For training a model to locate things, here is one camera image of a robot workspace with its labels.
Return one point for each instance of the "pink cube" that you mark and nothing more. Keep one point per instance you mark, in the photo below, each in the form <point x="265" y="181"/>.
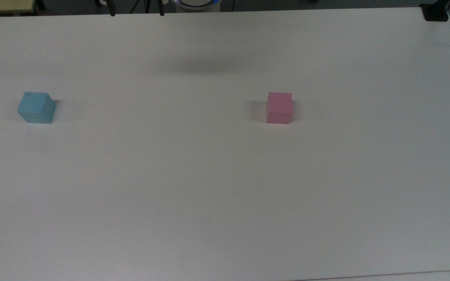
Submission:
<point x="279" y="109"/>

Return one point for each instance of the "blue cube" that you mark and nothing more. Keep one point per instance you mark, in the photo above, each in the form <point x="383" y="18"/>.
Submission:
<point x="35" y="109"/>

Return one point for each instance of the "black table clamp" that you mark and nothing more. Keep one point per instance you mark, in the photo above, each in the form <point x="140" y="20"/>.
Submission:
<point x="435" y="13"/>

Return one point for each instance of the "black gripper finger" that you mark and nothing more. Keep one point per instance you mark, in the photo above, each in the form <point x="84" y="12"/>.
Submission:
<point x="112" y="8"/>
<point x="161" y="8"/>

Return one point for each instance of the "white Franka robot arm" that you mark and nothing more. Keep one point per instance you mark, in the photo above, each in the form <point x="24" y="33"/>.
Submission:
<point x="195" y="4"/>

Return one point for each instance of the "beige wooden desk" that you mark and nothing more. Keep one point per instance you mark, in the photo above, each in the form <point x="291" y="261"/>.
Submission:
<point x="2" y="6"/>

